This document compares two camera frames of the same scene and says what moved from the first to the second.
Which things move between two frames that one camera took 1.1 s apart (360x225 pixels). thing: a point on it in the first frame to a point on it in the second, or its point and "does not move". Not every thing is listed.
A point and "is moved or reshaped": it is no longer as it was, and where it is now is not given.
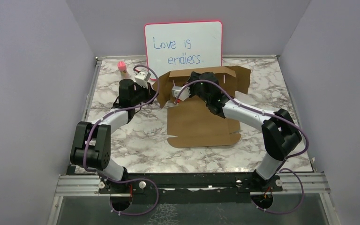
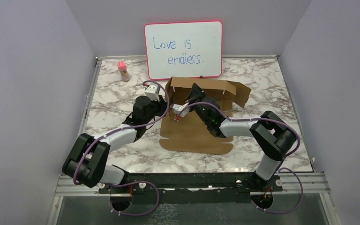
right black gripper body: [195, 89] to [197, 108]
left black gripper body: [141, 94] to [157, 108]
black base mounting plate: [194, 188] does not move
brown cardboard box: [193, 122] is moved or reshaped
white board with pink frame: [180, 46] does not move
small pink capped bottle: [122, 66] does not move
